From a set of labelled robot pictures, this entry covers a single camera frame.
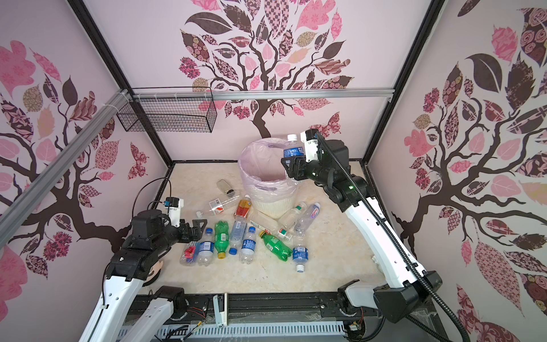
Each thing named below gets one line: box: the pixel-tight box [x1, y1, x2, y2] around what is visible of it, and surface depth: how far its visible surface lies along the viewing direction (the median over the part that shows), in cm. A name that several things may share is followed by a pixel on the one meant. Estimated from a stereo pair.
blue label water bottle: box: [196, 227, 216, 267], surface depth 85 cm
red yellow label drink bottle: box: [233, 193, 252, 221], surface depth 97 cm
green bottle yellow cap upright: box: [214, 220, 230, 260], surface depth 87 cm
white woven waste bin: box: [253, 195, 297, 219], surface depth 92 cm
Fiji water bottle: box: [179, 240, 199, 267], surface depth 83 cm
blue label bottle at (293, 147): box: [283, 133, 305, 158], surface depth 64 cm
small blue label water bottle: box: [240, 226, 258, 265], surface depth 86 cm
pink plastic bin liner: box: [238, 137, 300, 202], surface depth 88 cm
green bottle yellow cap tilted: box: [258, 230, 293, 263], surface depth 85 cm
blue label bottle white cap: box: [292, 242, 310, 273], surface depth 83 cm
